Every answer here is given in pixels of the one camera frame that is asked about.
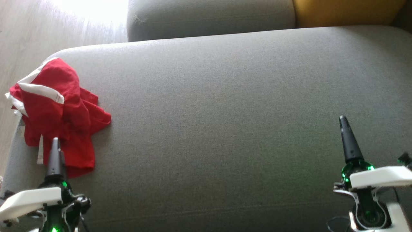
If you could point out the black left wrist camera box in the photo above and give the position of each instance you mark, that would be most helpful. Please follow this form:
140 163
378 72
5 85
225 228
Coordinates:
7 194

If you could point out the grey sofa back cushion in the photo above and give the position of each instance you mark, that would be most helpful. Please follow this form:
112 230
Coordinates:
209 19

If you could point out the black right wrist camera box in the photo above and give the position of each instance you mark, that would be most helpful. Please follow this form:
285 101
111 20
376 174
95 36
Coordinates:
405 158

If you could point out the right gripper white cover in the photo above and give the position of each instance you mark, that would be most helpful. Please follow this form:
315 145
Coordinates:
379 177

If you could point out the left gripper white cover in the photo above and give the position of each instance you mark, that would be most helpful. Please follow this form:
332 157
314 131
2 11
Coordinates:
32 199

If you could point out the red jersey with white sleeves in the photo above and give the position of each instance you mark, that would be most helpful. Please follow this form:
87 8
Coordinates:
80 151

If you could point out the large yellow sofa back cushion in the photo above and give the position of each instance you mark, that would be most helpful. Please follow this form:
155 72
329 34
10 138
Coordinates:
347 13

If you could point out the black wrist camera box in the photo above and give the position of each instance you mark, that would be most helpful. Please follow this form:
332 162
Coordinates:
7 194
405 158

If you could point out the grey and yellow sofa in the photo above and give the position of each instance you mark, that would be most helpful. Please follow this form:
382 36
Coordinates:
225 129

